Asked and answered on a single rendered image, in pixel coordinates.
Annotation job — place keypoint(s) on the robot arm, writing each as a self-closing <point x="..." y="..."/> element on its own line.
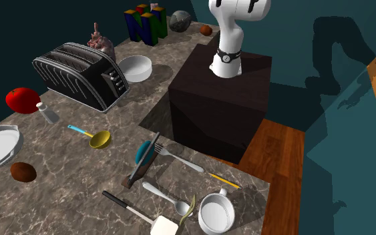
<point x="230" y="39"/>

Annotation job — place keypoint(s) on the dark robot stand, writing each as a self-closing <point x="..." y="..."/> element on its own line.
<point x="220" y="107"/>

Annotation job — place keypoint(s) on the silver fork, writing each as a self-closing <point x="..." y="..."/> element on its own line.
<point x="182" y="160"/>

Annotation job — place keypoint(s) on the teal dish brush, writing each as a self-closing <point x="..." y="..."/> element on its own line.
<point x="143" y="152"/>

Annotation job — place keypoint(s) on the white bowl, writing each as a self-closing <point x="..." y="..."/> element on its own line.
<point x="136" y="68"/>

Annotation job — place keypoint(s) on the yellow pencil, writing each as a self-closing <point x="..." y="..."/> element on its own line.
<point x="224" y="181"/>

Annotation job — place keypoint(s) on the silver spoon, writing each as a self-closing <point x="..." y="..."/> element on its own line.
<point x="171" y="201"/>

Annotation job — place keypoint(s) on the small brown round fruit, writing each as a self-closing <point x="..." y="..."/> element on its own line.
<point x="206" y="30"/>

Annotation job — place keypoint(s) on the olive green curved strip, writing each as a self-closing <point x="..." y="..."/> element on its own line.
<point x="189" y="210"/>

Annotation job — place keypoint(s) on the grey stone sphere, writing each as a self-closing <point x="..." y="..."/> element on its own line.
<point x="180" y="21"/>

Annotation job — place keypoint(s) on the colourful letter block figure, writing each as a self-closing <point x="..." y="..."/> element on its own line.
<point x="147" y="26"/>

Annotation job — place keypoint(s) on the white mug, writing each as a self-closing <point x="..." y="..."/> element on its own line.
<point x="216" y="214"/>

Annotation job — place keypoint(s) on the pink figurine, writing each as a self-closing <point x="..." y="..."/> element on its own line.
<point x="101" y="42"/>

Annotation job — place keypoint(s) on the black toaster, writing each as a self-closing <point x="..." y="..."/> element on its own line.
<point x="80" y="76"/>

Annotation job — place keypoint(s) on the grey salt shaker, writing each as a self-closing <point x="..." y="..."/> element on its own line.
<point x="48" y="114"/>

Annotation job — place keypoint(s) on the red tomato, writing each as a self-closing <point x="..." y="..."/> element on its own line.
<point x="22" y="100"/>

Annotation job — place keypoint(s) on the brown egg-shaped ball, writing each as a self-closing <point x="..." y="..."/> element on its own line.
<point x="23" y="172"/>

